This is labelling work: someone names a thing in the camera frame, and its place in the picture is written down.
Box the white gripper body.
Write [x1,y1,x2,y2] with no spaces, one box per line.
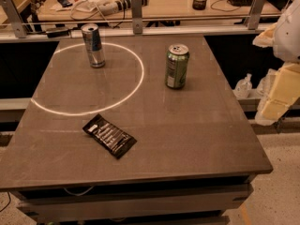
[273,0,300,63]

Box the black snack packet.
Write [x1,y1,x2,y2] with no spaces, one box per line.
[82,114,137,159]

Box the clear sanitizer bottle left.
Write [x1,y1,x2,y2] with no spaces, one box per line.
[233,73,252,98]

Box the middle metal bracket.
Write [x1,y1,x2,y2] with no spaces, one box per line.
[131,0,143,35]

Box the white power strip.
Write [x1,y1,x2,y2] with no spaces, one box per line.
[96,0,142,16]

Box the clear sanitizer bottle right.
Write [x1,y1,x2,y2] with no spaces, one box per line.
[256,68,276,96]

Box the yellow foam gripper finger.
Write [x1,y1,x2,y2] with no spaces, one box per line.
[252,23,277,48]
[262,62,300,121]

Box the left metal bracket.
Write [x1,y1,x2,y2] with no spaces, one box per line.
[0,0,27,38]

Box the black mesh cup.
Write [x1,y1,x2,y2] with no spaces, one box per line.
[192,0,207,10]

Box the green soda can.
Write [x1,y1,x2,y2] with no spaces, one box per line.
[165,44,189,89]

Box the right metal bracket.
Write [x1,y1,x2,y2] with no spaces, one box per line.
[245,0,266,30]

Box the silver blue energy drink can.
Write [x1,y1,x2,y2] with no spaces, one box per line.
[82,23,105,68]

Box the clear sanitizer bottle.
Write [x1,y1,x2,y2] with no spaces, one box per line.
[256,68,276,96]
[233,73,252,98]

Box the black device on rail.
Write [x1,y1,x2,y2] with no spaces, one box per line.
[46,27,69,38]

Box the metal bracket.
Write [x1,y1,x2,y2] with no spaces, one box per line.
[131,0,143,35]
[245,0,266,30]
[0,0,27,38]

